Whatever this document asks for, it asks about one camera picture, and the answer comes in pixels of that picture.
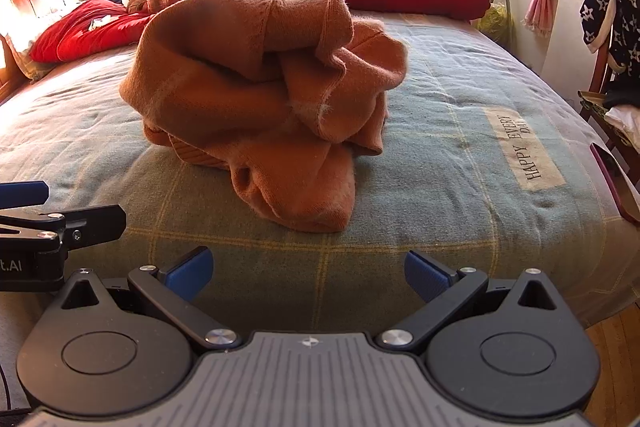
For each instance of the yellow plastic bag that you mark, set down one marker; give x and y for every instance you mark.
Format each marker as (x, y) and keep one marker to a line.
(495, 24)

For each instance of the white cloth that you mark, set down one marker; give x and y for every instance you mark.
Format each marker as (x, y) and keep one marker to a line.
(627, 124)

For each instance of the patterned pillow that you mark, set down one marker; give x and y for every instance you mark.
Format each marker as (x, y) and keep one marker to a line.
(20, 57)

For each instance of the maroon phone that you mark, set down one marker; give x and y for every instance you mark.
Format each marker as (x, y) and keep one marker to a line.
(612, 179)

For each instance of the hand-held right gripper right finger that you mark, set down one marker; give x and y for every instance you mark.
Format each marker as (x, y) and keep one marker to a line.
(425, 277)

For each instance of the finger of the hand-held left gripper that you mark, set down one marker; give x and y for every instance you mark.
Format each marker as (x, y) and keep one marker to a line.
(22, 194)
(95, 222)

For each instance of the orange knit sweater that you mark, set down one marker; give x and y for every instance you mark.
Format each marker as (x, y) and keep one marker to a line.
(240, 107)

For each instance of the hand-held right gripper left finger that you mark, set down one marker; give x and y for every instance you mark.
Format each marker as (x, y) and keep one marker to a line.
(192, 274)

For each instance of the wooden chair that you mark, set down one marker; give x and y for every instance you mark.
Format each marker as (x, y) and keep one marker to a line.
(597, 77)

